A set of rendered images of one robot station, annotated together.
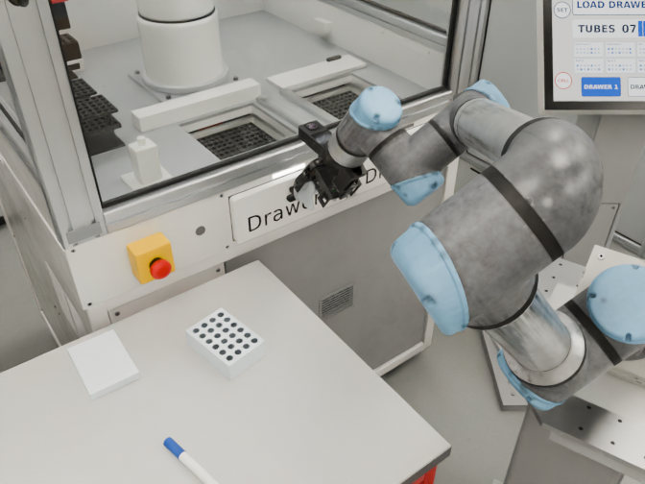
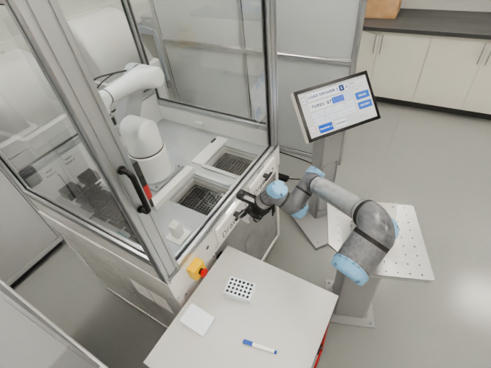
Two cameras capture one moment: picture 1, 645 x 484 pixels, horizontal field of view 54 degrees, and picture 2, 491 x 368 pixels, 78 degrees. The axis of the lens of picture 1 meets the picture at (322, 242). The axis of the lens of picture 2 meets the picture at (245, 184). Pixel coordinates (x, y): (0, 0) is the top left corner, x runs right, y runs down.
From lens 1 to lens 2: 54 cm
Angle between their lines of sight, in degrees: 15
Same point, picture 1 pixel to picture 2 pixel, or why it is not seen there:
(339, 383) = (288, 288)
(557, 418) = not seen: hidden behind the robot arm
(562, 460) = not seen: hidden behind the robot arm
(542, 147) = (375, 221)
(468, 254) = (366, 264)
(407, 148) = (293, 200)
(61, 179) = (163, 261)
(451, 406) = (297, 256)
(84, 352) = (188, 318)
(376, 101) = (278, 188)
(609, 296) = not seen: hidden behind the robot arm
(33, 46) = (147, 222)
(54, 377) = (180, 334)
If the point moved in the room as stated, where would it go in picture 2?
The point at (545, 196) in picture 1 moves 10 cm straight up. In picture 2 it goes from (384, 239) to (393, 217)
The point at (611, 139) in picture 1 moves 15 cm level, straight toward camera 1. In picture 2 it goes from (330, 140) to (333, 155)
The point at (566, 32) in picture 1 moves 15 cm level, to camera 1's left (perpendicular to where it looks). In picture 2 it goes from (307, 109) to (285, 117)
